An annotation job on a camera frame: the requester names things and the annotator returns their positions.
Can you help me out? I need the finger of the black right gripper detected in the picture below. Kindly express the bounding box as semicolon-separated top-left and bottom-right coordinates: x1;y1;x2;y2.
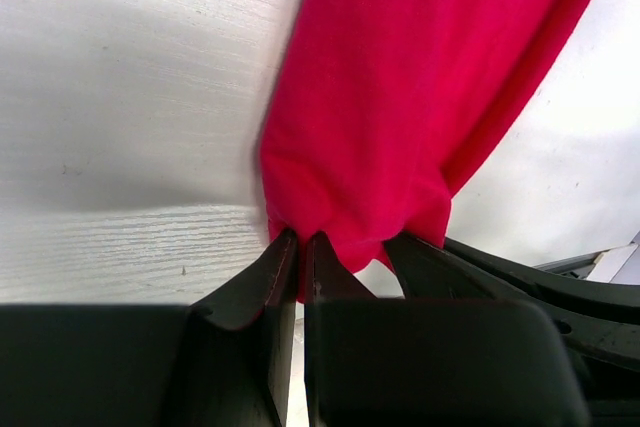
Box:
384;233;639;426
444;238;639;320

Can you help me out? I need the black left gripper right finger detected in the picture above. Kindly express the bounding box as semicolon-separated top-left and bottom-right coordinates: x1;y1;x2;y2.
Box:
305;232;590;426

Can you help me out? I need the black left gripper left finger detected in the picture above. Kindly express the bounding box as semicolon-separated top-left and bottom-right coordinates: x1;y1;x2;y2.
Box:
1;231;298;426

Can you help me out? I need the magenta t shirt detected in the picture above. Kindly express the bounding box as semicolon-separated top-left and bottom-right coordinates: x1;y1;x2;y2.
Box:
259;0;591;273

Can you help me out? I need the silver aluminium rail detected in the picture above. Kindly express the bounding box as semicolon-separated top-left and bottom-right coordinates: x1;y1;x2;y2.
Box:
535;242;639;285

